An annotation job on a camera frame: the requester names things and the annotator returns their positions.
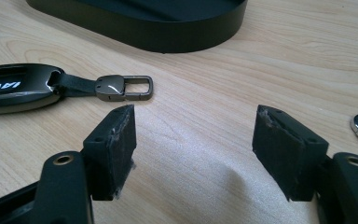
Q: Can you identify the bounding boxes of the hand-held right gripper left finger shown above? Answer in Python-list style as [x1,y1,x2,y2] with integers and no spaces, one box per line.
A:
[82,104,137,202]

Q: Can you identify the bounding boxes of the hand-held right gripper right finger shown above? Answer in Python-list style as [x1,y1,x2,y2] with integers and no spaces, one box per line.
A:
[252,104,330,203]

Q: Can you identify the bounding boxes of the black car key fob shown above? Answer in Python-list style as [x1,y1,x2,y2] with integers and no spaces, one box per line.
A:
[0,63,154,116]

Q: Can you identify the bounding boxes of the black oval tray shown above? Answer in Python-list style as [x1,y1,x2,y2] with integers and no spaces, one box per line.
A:
[25,0,249,54]

